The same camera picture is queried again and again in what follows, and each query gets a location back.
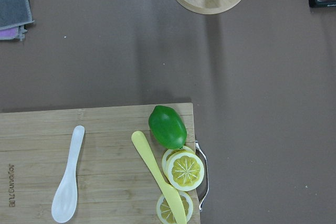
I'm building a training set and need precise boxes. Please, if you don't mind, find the white pearl spoon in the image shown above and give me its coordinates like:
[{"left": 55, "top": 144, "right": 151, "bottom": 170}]
[{"left": 51, "top": 125, "right": 85, "bottom": 223}]

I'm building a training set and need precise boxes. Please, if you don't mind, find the green toy lime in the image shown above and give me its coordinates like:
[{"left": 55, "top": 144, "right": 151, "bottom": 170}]
[{"left": 148, "top": 105, "right": 187, "bottom": 150}]

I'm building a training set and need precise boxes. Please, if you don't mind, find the hidden toy lemon slice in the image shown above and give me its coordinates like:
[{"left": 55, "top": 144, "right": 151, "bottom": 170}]
[{"left": 161, "top": 145, "right": 195, "bottom": 173}]

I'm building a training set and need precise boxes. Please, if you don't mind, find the upper toy lemon slice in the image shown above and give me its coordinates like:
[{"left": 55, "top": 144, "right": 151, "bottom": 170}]
[{"left": 165, "top": 151, "right": 205, "bottom": 191}]

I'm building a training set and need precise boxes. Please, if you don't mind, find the yellow plastic knife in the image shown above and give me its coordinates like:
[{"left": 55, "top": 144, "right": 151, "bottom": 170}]
[{"left": 131, "top": 131, "right": 187, "bottom": 223}]

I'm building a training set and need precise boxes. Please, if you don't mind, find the lower toy lemon slice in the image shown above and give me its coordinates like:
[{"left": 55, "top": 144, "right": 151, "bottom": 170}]
[{"left": 156, "top": 191, "right": 194, "bottom": 224}]

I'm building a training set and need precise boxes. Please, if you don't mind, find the wooden cutting board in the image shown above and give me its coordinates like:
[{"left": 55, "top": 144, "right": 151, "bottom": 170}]
[{"left": 0, "top": 102, "right": 202, "bottom": 224}]

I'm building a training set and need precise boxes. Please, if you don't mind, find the purple cloth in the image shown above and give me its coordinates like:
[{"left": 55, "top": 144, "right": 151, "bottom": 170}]
[{"left": 0, "top": 27, "right": 19, "bottom": 40}]

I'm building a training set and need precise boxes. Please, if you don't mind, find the grey folded cloth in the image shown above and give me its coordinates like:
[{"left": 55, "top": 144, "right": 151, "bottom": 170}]
[{"left": 1, "top": 0, "right": 34, "bottom": 40}]

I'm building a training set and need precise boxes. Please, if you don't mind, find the metal cutting board handle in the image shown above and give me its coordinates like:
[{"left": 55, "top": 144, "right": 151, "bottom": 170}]
[{"left": 195, "top": 139, "right": 209, "bottom": 212}]

